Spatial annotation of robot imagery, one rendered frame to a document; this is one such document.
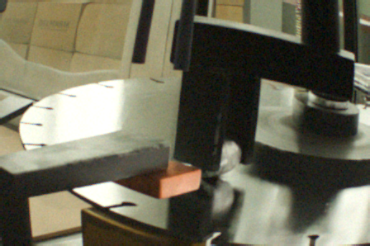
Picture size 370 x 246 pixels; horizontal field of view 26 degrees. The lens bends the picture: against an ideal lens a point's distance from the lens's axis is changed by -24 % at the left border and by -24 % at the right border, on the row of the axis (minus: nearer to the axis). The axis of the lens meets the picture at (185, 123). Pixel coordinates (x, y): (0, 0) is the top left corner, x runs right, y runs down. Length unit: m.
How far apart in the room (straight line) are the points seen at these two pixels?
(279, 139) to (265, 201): 0.07
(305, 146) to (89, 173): 0.16
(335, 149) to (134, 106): 0.14
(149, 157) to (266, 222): 0.05
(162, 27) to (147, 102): 0.55
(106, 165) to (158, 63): 0.78
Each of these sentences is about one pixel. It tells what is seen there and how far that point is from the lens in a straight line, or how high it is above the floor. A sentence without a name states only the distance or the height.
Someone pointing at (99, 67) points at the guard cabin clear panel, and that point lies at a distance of 1.16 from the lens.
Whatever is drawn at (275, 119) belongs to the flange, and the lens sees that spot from 0.47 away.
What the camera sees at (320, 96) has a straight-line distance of 0.46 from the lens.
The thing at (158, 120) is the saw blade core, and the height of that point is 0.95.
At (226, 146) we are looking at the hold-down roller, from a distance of 0.39.
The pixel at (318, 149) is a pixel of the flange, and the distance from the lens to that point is 0.43.
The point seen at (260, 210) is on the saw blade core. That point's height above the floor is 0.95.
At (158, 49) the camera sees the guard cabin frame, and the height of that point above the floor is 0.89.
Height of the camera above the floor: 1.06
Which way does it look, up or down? 13 degrees down
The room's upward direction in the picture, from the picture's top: 7 degrees clockwise
